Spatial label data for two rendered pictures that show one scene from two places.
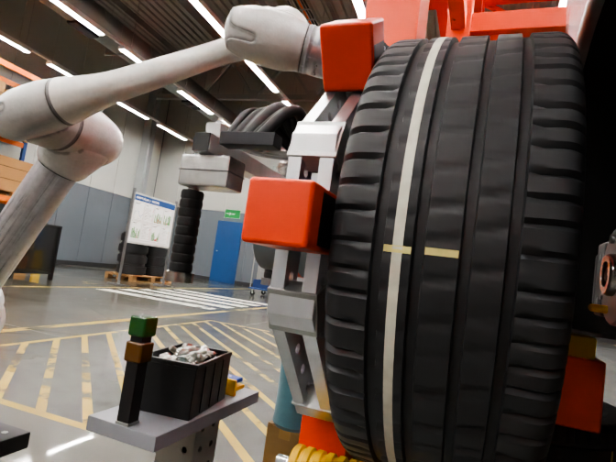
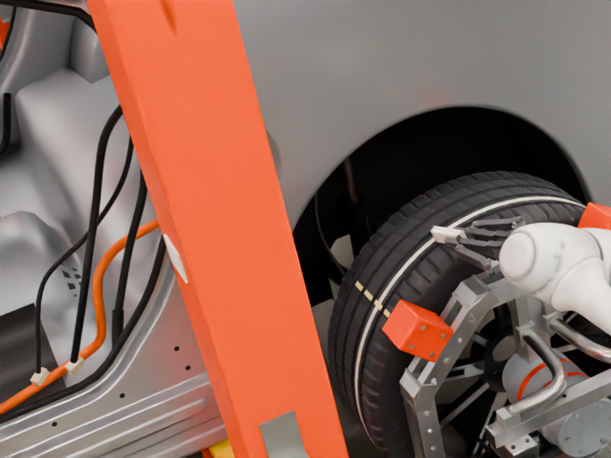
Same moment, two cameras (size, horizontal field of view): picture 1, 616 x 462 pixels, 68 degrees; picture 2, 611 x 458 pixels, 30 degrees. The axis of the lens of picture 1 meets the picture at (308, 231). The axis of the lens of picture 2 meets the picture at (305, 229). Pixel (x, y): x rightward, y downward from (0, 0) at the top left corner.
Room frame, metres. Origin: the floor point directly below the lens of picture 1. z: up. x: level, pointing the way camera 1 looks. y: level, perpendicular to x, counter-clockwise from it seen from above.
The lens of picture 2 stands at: (2.12, 1.07, 2.32)
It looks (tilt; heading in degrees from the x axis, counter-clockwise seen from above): 31 degrees down; 233
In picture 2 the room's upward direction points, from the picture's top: 14 degrees counter-clockwise
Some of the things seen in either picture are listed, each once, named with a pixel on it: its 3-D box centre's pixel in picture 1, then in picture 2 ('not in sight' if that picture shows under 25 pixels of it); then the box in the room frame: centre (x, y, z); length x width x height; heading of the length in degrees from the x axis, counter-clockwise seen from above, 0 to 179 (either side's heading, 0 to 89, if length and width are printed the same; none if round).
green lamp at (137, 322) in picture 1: (143, 325); not in sight; (0.92, 0.30, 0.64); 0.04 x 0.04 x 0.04; 69
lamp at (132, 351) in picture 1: (138, 351); not in sight; (0.92, 0.30, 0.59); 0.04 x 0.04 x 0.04; 69
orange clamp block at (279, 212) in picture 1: (291, 217); not in sight; (0.50, 0.02, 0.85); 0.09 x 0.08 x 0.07; 159
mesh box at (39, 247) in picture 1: (10, 247); not in sight; (8.00, 5.11, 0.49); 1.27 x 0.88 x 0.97; 71
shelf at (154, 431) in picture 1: (186, 407); not in sight; (1.11, 0.23, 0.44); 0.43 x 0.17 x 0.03; 159
